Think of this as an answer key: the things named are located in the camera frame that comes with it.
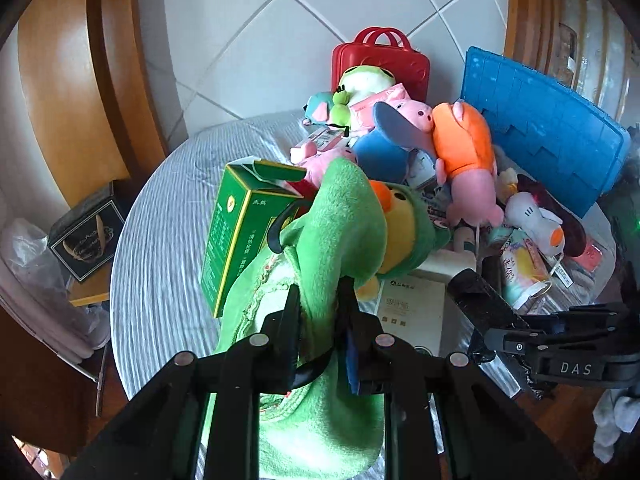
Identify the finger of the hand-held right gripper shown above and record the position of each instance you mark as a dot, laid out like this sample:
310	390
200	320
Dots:
510	375
485	302

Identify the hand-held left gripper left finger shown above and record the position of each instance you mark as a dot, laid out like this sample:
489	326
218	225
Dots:
290	345

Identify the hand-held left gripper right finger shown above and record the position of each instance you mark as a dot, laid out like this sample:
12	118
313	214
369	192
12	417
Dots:
352	365

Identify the pastel soft packet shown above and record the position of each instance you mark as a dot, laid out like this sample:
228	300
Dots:
522	270

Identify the white carton box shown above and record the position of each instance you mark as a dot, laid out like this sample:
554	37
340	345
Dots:
410	310

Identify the white plush toy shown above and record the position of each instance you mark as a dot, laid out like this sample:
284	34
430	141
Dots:
530	215

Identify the green hooded duck plush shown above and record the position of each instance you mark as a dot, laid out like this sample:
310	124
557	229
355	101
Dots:
330	220

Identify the blue plastic storage box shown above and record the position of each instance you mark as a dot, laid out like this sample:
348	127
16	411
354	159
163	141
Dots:
545	120

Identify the person's right hand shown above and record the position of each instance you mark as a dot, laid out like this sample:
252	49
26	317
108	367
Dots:
615	425

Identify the pink packet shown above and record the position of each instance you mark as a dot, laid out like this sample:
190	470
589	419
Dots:
590	255

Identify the green carton box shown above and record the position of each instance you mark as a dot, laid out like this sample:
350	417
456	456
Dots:
230	240

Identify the small cream plush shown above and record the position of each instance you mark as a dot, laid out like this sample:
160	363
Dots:
507	180

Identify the printed card packet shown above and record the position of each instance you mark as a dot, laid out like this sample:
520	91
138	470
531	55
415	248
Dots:
422	170

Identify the pig plush in orange clothes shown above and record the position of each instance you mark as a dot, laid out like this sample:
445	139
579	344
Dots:
465	150

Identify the blue plush toy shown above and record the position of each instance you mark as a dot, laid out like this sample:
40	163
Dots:
385	155

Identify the small pink pig plush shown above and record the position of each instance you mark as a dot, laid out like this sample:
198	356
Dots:
325	162

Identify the pink snack packets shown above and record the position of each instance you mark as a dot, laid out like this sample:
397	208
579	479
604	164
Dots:
322	140

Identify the black box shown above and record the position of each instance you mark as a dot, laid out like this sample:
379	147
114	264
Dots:
85	240

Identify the small teal elephant plush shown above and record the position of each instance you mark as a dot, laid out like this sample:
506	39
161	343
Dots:
317	107

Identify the red hard-shell case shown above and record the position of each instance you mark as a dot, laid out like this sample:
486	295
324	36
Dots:
400	70

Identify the green frog plush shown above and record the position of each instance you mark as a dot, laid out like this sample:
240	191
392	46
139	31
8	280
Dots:
365	82

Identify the dark wooden cabinet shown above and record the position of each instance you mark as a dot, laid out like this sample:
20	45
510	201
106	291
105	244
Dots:
40	400

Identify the clear plastic bag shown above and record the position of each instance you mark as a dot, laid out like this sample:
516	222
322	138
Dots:
35	280

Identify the wooden door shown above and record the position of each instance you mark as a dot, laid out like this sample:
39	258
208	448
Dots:
60	85

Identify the wooden door frame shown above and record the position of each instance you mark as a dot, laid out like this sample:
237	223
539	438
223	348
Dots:
530	10

